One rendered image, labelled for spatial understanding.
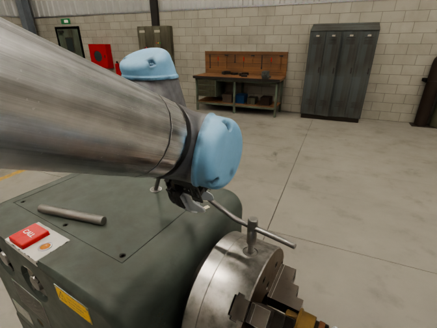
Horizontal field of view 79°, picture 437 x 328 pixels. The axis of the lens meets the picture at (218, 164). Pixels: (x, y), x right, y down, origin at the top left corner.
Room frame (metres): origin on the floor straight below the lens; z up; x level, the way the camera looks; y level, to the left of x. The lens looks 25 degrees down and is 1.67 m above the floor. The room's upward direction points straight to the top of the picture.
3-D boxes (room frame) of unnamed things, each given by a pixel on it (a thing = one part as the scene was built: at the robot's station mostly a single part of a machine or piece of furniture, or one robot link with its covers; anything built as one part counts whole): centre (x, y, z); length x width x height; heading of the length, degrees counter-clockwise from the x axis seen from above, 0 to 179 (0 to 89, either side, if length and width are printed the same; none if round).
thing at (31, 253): (0.48, 0.42, 1.23); 0.13 x 0.08 x 0.06; 59
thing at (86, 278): (0.64, 0.30, 1.06); 0.59 x 0.48 x 0.39; 59
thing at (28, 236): (0.49, 0.44, 1.26); 0.06 x 0.06 x 0.02; 59
